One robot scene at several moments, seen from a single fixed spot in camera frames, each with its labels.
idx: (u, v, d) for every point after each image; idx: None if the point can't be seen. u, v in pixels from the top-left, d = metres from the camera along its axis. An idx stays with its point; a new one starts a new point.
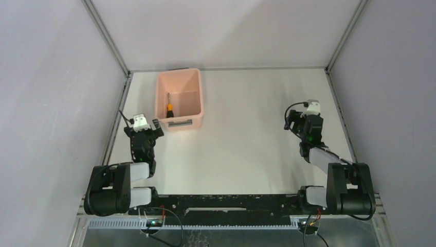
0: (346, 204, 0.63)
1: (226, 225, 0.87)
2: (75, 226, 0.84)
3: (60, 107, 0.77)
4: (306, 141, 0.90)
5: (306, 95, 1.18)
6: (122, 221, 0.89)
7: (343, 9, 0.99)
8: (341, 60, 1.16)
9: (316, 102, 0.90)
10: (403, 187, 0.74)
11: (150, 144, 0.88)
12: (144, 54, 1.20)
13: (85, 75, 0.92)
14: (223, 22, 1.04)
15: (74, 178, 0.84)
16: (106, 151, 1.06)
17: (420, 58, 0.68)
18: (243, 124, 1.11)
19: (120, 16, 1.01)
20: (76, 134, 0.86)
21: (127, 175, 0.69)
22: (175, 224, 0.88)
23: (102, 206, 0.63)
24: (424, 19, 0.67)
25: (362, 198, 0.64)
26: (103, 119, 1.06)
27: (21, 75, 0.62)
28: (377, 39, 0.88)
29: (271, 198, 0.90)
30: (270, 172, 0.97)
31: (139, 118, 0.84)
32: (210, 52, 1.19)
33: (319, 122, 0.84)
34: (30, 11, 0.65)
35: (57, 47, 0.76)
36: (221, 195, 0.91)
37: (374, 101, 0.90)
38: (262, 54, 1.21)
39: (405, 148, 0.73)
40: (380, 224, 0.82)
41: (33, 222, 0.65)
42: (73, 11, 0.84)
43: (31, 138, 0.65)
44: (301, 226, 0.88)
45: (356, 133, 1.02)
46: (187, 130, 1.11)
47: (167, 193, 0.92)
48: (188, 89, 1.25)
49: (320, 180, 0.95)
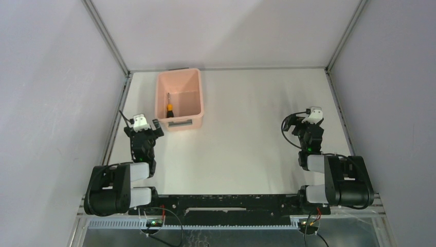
0: (344, 193, 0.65)
1: (226, 225, 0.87)
2: (74, 226, 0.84)
3: (60, 108, 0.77)
4: (304, 151, 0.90)
5: (306, 95, 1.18)
6: (122, 221, 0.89)
7: (343, 9, 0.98)
8: (341, 60, 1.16)
9: (319, 109, 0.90)
10: (403, 186, 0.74)
11: (150, 144, 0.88)
12: (144, 54, 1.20)
13: (85, 75, 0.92)
14: (222, 22, 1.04)
15: (74, 179, 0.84)
16: (106, 151, 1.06)
17: (420, 58, 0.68)
18: (243, 124, 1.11)
19: (120, 16, 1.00)
20: (76, 134, 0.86)
21: (127, 175, 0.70)
22: (175, 224, 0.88)
23: (102, 205, 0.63)
24: (424, 19, 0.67)
25: (361, 189, 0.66)
26: (103, 119, 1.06)
27: (21, 75, 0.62)
28: (377, 39, 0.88)
29: (271, 198, 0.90)
30: (270, 172, 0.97)
31: (139, 118, 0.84)
32: (210, 52, 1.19)
33: (318, 133, 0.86)
34: (31, 11, 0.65)
35: (57, 47, 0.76)
36: (221, 195, 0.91)
37: (373, 101, 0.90)
38: (262, 54, 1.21)
39: (405, 148, 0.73)
40: (380, 224, 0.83)
41: (33, 222, 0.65)
42: (73, 11, 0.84)
43: (32, 138, 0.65)
44: (301, 226, 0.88)
45: (356, 133, 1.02)
46: (187, 130, 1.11)
47: (167, 193, 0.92)
48: (188, 89, 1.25)
49: (320, 181, 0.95)
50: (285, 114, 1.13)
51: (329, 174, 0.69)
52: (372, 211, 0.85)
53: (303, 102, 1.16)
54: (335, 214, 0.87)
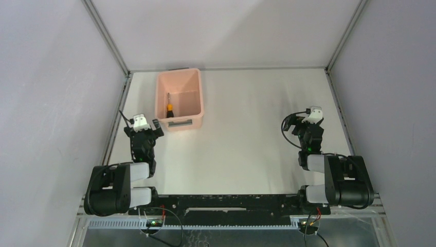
0: (344, 192, 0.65)
1: (226, 225, 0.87)
2: (75, 226, 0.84)
3: (60, 107, 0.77)
4: (304, 151, 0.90)
5: (306, 95, 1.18)
6: (122, 221, 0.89)
7: (343, 9, 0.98)
8: (341, 60, 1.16)
9: (319, 109, 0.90)
10: (403, 187, 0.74)
11: (150, 144, 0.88)
12: (144, 54, 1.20)
13: (85, 75, 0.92)
14: (222, 22, 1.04)
15: (74, 179, 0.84)
16: (106, 151, 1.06)
17: (419, 58, 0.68)
18: (243, 124, 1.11)
19: (120, 16, 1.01)
20: (76, 134, 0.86)
21: (127, 175, 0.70)
22: (175, 224, 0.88)
23: (102, 205, 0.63)
24: (424, 19, 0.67)
25: (361, 189, 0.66)
26: (103, 119, 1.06)
27: (21, 75, 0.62)
28: (377, 39, 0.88)
29: (271, 198, 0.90)
30: (270, 172, 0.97)
31: (139, 118, 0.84)
32: (210, 52, 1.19)
33: (318, 133, 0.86)
34: (30, 11, 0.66)
35: (57, 47, 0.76)
36: (221, 195, 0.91)
37: (373, 101, 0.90)
38: (262, 54, 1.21)
39: (405, 148, 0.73)
40: (380, 224, 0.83)
41: (33, 222, 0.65)
42: (73, 11, 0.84)
43: (32, 138, 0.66)
44: (301, 226, 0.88)
45: (356, 133, 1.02)
46: (187, 130, 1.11)
47: (167, 193, 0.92)
48: (188, 89, 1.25)
49: (320, 180, 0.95)
50: (285, 114, 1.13)
51: (329, 174, 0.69)
52: (372, 211, 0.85)
53: (303, 102, 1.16)
54: (335, 213, 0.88)
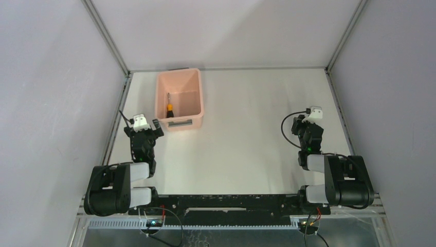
0: (344, 192, 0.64)
1: (226, 225, 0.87)
2: (75, 226, 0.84)
3: (60, 107, 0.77)
4: (304, 151, 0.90)
5: (306, 95, 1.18)
6: (122, 221, 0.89)
7: (343, 9, 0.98)
8: (341, 59, 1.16)
9: (319, 109, 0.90)
10: (403, 187, 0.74)
11: (150, 144, 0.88)
12: (144, 54, 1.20)
13: (85, 75, 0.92)
14: (222, 23, 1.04)
15: (74, 179, 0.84)
16: (106, 151, 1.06)
17: (420, 58, 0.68)
18: (243, 124, 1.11)
19: (120, 15, 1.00)
20: (76, 134, 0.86)
21: (128, 175, 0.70)
22: (175, 224, 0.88)
23: (102, 205, 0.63)
24: (423, 19, 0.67)
25: (361, 189, 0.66)
26: (103, 119, 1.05)
27: (20, 75, 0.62)
28: (376, 39, 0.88)
29: (271, 197, 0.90)
30: (270, 172, 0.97)
31: (139, 118, 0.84)
32: (210, 52, 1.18)
33: (318, 133, 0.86)
34: (30, 11, 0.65)
35: (56, 47, 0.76)
36: (221, 195, 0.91)
37: (374, 101, 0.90)
38: (262, 54, 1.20)
39: (404, 148, 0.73)
40: (380, 224, 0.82)
41: (33, 222, 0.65)
42: (72, 11, 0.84)
43: (31, 139, 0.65)
44: (301, 226, 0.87)
45: (356, 133, 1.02)
46: (187, 130, 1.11)
47: (167, 193, 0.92)
48: (188, 89, 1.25)
49: (320, 180, 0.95)
50: (285, 114, 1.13)
51: (329, 174, 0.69)
52: (372, 211, 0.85)
53: (303, 102, 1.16)
54: (335, 213, 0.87)
